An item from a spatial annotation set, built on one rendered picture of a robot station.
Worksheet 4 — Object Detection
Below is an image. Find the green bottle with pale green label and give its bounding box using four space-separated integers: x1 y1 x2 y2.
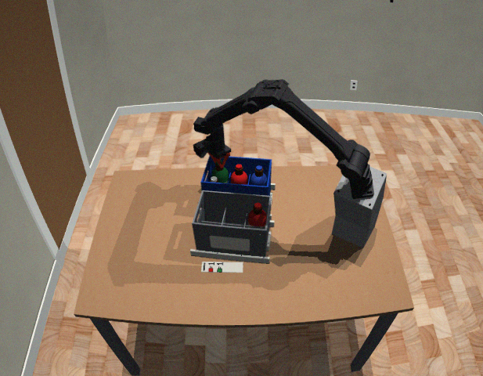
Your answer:
211 162 229 183

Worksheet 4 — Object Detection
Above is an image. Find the white paper pick list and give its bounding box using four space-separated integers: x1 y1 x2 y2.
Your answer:
201 262 243 273

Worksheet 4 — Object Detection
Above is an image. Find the dark grey crate with dividers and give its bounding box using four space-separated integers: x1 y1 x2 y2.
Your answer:
192 190 272 257

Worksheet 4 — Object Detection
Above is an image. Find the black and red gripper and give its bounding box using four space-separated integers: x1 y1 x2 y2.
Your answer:
208 137 231 168

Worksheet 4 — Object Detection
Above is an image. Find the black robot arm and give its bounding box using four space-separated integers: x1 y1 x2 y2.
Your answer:
193 79 374 199

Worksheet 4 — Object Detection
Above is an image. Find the blue crate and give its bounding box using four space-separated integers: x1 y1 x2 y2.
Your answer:
200 156 272 196

